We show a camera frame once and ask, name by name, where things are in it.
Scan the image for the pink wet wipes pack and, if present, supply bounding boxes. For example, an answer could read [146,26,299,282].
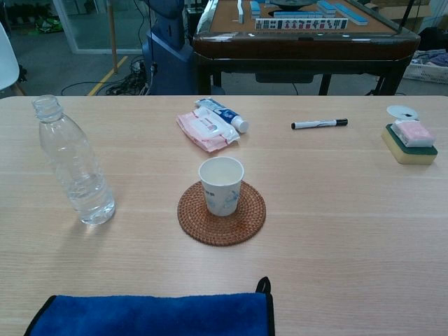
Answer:
[176,107,242,154]

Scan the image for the black white marker pen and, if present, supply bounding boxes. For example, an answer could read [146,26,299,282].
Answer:
[290,118,349,131]

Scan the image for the round woven rattan coaster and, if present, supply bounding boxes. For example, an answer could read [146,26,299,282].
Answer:
[176,180,267,247]

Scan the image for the dark wooden mahjong table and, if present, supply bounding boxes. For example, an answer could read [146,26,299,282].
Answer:
[192,0,421,96]

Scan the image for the wooden pole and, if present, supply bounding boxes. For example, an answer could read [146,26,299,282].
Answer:
[107,0,119,74]

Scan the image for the white paper cup blue print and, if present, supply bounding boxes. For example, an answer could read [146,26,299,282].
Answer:
[198,157,245,217]

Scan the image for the blue white toothpaste tube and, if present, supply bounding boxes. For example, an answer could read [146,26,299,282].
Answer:
[194,97,250,134]

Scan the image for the white round flat disc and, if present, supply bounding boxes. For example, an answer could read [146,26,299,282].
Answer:
[386,104,420,123]

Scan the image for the transparent plastic water bottle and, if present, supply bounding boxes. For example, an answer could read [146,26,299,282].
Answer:
[31,94,116,226]

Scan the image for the long blue mahjong tile row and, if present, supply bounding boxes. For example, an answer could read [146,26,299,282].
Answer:
[334,3,370,27]

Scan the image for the white plastic basket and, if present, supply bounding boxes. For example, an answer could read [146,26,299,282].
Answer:
[402,50,448,85]

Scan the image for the blue machine base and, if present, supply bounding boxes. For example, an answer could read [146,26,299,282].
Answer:
[141,0,197,96]

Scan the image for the white plastic chair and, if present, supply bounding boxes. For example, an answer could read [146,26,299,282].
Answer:
[0,21,27,97]

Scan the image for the blue microfiber towel black trim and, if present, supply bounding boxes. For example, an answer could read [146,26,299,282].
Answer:
[23,276,276,336]

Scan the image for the short blue mahjong tile row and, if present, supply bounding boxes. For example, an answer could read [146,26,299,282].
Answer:
[273,10,325,20]

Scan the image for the black floor cable bundle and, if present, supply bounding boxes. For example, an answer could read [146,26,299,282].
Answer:
[61,54,155,97]

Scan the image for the face-up white mahjong tile row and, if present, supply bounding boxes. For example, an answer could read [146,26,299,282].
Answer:
[255,17,349,31]

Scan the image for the yellow green scouring sponge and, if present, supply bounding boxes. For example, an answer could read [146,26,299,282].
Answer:
[380,122,439,166]

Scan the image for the pink soap in wrapper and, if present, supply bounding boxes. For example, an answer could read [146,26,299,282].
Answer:
[391,120,437,148]

